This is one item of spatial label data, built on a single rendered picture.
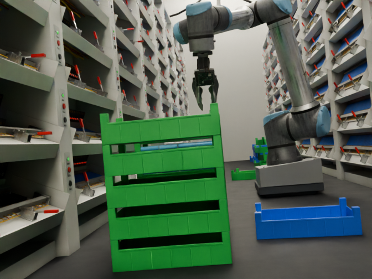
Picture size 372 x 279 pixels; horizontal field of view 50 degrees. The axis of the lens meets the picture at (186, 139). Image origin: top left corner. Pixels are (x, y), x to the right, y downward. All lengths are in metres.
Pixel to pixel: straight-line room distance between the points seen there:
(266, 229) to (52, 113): 0.74
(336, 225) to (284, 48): 1.02
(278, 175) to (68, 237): 1.13
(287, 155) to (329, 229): 0.92
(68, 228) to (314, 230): 0.74
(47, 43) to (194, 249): 0.75
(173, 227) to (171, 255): 0.07
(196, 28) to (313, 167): 0.99
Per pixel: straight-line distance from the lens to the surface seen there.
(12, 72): 1.08
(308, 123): 2.05
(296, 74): 2.02
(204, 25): 1.40
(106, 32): 2.01
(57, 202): 1.27
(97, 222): 1.67
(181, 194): 0.99
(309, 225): 1.24
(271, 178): 2.03
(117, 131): 1.01
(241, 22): 1.93
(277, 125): 2.12
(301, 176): 2.05
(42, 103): 1.28
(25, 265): 1.14
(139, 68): 2.66
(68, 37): 1.48
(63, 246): 1.29
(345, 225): 1.26
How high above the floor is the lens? 0.30
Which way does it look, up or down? 1 degrees up
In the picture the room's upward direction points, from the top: 5 degrees counter-clockwise
